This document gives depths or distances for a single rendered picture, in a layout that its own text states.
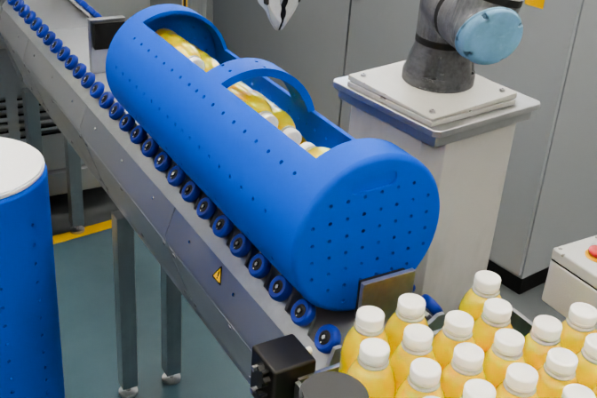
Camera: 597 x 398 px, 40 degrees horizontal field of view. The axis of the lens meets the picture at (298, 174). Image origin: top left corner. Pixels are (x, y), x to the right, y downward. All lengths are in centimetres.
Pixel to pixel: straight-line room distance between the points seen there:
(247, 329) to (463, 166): 56
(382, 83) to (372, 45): 176
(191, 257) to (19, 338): 37
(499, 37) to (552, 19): 132
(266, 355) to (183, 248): 55
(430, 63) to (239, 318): 63
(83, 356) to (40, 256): 116
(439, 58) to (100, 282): 181
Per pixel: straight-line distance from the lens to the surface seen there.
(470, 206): 180
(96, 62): 241
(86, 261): 327
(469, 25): 154
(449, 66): 171
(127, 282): 239
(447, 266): 184
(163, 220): 180
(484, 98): 172
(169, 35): 192
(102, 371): 275
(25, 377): 180
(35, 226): 164
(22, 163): 166
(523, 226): 311
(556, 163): 305
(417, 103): 165
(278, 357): 121
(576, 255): 137
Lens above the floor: 176
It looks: 27 degrees down
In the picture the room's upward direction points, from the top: 4 degrees clockwise
